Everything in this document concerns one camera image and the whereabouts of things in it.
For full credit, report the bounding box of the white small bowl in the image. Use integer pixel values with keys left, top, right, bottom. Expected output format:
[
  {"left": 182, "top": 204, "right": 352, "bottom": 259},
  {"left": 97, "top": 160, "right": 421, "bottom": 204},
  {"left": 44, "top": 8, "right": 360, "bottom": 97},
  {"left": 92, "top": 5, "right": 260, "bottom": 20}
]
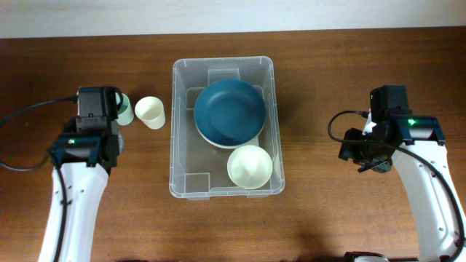
[{"left": 226, "top": 145, "right": 273, "bottom": 190}]

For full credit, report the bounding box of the cream cup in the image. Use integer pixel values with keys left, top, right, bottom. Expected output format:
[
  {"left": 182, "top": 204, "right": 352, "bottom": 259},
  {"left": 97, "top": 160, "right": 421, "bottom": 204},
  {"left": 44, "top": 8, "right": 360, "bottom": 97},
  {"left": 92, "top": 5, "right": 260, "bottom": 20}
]
[{"left": 135, "top": 96, "right": 165, "bottom": 130}]

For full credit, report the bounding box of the clear plastic storage bin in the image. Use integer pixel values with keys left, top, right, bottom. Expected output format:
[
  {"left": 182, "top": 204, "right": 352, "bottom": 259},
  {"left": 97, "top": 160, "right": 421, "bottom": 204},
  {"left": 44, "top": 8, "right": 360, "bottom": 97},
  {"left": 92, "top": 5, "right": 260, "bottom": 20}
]
[{"left": 169, "top": 56, "right": 285, "bottom": 200}]

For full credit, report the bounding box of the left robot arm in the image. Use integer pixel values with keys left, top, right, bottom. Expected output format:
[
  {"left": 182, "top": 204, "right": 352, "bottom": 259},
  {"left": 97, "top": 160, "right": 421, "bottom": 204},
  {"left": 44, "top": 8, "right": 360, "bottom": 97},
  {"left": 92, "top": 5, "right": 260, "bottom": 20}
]
[{"left": 39, "top": 116, "right": 123, "bottom": 261}]

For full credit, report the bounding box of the mint green cup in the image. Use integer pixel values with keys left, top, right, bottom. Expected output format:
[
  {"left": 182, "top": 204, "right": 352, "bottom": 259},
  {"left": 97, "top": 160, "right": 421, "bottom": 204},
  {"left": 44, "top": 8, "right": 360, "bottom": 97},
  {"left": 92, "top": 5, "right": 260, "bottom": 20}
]
[{"left": 116, "top": 94, "right": 134, "bottom": 126}]

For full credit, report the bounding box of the dark blue bowl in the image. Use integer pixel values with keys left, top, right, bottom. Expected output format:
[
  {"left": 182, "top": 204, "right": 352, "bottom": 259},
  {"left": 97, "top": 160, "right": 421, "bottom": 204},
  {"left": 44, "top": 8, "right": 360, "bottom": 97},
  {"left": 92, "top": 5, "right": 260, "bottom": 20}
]
[{"left": 194, "top": 79, "right": 266, "bottom": 146}]

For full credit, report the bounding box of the cream bowl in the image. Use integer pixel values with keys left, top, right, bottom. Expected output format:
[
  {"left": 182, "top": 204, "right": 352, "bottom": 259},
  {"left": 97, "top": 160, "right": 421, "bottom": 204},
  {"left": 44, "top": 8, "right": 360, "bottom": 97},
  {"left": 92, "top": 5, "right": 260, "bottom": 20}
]
[{"left": 197, "top": 127, "right": 259, "bottom": 149}]

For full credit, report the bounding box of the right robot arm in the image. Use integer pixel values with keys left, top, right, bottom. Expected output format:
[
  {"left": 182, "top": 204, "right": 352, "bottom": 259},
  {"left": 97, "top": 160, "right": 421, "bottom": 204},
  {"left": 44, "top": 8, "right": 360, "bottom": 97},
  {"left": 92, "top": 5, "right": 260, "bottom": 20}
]
[{"left": 339, "top": 111, "right": 465, "bottom": 261}]

